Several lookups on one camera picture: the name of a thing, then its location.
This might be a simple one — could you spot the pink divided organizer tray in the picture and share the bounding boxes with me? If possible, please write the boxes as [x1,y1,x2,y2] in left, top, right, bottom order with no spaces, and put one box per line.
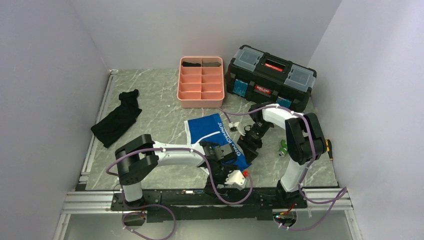
[176,56,225,109]

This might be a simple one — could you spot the green white tool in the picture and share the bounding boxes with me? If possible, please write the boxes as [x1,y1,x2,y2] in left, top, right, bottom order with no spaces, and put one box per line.
[277,139,288,157]

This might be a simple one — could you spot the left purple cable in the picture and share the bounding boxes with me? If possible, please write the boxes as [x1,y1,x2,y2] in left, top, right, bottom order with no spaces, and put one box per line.
[105,147,254,240]

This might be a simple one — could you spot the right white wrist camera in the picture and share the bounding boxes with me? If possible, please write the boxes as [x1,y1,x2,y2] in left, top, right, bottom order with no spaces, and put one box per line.
[229,122,246,136]

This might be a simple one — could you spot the yellow black screwdriver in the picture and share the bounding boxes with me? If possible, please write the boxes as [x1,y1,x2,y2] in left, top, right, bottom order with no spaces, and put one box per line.
[325,138,334,161]

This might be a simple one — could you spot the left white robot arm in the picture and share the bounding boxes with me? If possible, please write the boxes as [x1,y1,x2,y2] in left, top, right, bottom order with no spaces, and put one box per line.
[114,133,243,210]

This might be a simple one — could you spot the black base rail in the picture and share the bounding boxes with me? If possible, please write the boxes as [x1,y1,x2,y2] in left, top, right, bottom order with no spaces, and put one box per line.
[110,187,308,223]

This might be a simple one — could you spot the rolled grey cloth in tray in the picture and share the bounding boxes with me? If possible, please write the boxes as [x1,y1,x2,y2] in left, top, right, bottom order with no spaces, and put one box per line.
[202,61,222,68]

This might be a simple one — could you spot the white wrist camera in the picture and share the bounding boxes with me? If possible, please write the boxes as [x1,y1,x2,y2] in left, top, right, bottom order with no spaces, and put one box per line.
[224,170,247,190]
[229,122,246,136]

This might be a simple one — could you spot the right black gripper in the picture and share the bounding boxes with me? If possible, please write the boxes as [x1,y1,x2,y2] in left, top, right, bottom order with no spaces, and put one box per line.
[237,120,273,165]

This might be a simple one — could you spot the blue underwear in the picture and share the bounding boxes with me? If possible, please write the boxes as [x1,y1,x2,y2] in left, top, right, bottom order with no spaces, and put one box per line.
[184,113,251,171]

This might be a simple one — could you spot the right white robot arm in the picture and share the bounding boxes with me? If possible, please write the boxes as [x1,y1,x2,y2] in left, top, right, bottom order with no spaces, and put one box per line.
[237,103,327,208]

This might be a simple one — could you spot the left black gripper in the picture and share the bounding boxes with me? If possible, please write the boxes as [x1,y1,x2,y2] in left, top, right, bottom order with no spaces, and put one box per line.
[204,161,238,199]

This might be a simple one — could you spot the black underwear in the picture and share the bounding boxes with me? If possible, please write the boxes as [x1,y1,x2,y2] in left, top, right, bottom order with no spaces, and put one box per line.
[90,89,142,148]

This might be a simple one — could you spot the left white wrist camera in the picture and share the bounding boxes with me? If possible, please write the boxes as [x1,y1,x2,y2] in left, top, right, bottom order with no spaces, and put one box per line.
[224,170,247,190]

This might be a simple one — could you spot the black toolbox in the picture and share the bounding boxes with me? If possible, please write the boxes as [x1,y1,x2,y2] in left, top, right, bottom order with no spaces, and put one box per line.
[224,44,317,112]

